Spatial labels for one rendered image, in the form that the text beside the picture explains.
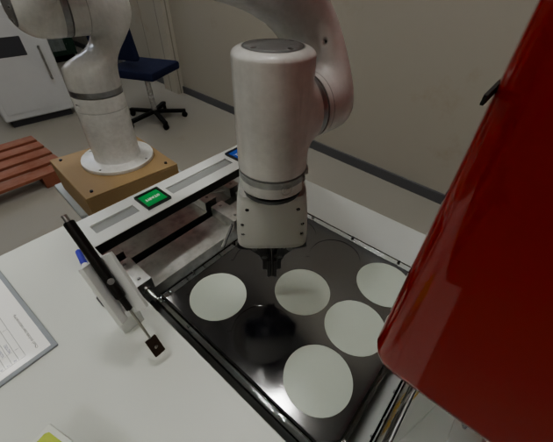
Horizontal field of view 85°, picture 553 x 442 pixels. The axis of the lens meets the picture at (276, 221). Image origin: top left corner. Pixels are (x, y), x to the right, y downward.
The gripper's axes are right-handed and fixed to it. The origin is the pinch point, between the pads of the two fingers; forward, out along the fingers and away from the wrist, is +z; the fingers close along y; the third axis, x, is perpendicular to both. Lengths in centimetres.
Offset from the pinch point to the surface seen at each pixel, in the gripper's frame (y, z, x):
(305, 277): -6.5, 8.0, -2.9
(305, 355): -4.9, 8.0, 12.0
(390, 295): -21.5, 8.0, 1.6
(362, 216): -26.4, 16.0, -29.7
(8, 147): 213, 87, -208
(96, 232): 33.0, 2.4, -10.5
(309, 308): -6.5, 8.0, 3.8
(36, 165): 175, 87, -179
